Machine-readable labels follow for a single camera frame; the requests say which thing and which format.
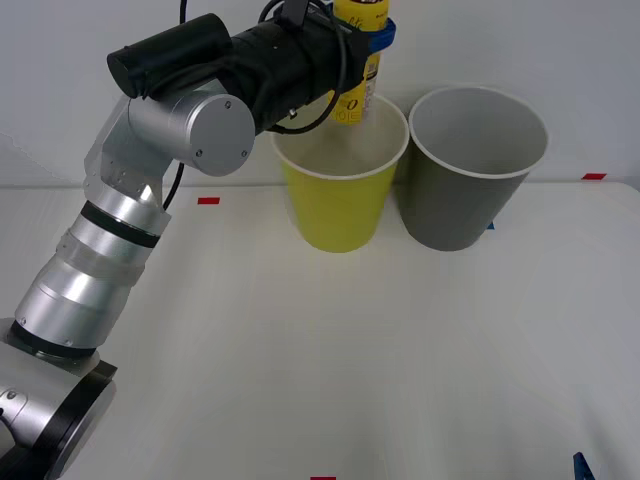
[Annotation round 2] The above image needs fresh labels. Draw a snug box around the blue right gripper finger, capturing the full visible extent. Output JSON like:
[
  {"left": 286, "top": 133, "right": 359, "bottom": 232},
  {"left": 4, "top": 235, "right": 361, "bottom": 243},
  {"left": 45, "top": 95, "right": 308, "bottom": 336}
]
[{"left": 572, "top": 451, "right": 598, "bottom": 480}]

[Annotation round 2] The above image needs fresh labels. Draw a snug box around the yellow bottle with black cap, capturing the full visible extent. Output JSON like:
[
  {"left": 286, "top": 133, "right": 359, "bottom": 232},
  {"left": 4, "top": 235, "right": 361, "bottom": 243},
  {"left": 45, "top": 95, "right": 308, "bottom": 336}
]
[{"left": 327, "top": 0, "right": 395, "bottom": 127}]

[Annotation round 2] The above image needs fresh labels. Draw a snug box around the black camera cable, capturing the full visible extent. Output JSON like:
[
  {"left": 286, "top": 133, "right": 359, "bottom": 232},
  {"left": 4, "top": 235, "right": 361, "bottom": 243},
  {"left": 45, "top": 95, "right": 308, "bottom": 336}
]
[{"left": 162, "top": 0, "right": 352, "bottom": 212}]

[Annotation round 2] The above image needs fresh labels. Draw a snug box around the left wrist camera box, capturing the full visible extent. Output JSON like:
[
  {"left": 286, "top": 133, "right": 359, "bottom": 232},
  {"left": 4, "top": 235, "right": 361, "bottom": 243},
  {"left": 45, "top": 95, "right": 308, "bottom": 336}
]
[{"left": 277, "top": 0, "right": 316, "bottom": 29}]

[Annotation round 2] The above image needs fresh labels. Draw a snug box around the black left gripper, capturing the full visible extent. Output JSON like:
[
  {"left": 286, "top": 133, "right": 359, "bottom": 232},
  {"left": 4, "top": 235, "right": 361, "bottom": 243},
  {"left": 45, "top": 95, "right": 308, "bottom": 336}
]
[{"left": 298, "top": 13, "right": 399, "bottom": 100}]

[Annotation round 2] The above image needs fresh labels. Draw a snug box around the yellow-green plastic bin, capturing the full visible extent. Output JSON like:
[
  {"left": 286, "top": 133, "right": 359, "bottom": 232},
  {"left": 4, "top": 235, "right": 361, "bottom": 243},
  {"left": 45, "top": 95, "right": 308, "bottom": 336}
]
[{"left": 269, "top": 92, "right": 411, "bottom": 254}]

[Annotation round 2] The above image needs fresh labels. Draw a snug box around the grey plastic bin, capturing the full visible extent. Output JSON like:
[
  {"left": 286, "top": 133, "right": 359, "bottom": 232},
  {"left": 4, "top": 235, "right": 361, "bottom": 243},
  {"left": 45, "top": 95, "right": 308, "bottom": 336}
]
[{"left": 408, "top": 85, "right": 549, "bottom": 253}]

